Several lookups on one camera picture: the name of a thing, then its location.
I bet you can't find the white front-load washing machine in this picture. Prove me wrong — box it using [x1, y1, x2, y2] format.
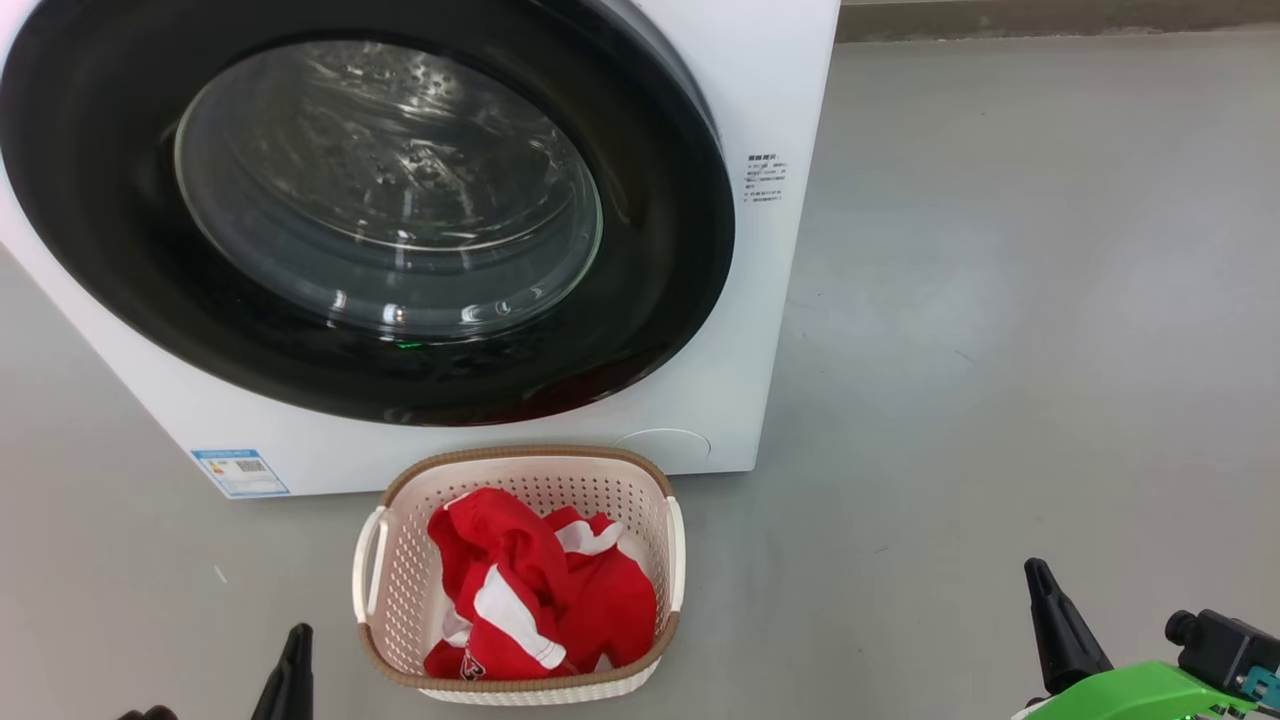
[0, 0, 841, 499]

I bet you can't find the blue energy label sticker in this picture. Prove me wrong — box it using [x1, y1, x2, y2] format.
[192, 449, 291, 498]

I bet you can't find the cream perforated laundry basket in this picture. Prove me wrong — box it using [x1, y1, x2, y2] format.
[352, 446, 687, 707]

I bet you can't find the black washing machine door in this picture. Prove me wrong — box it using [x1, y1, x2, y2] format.
[0, 0, 736, 428]

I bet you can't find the red and white garment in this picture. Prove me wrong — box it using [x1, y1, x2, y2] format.
[424, 487, 658, 682]

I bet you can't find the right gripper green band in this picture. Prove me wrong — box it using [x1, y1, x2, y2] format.
[1010, 559, 1256, 720]

